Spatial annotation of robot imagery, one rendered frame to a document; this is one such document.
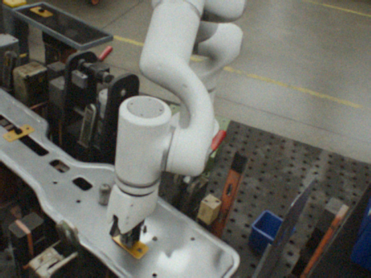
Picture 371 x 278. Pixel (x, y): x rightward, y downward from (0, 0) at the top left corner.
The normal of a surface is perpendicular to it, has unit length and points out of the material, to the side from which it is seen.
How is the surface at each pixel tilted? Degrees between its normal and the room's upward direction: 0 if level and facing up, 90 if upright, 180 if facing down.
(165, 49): 35
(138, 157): 90
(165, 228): 0
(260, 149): 0
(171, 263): 0
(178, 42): 45
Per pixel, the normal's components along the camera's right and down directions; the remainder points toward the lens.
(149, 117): 0.15, -0.66
